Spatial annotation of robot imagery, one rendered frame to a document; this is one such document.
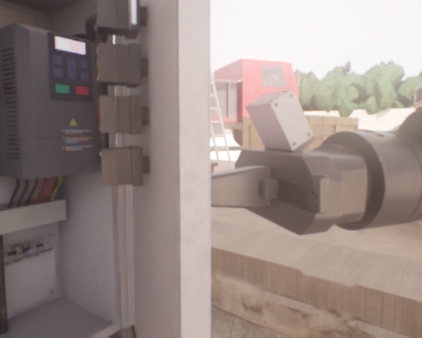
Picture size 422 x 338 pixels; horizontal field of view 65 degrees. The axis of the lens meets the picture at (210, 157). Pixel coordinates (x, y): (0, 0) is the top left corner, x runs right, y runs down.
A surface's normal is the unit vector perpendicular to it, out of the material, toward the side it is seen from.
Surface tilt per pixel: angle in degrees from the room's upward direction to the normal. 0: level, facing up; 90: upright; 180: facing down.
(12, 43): 90
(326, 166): 45
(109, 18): 90
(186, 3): 90
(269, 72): 86
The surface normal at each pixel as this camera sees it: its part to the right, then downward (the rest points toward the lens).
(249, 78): 0.36, 0.02
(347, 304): -0.60, 0.06
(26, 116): -0.42, 0.08
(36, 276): 0.81, 0.05
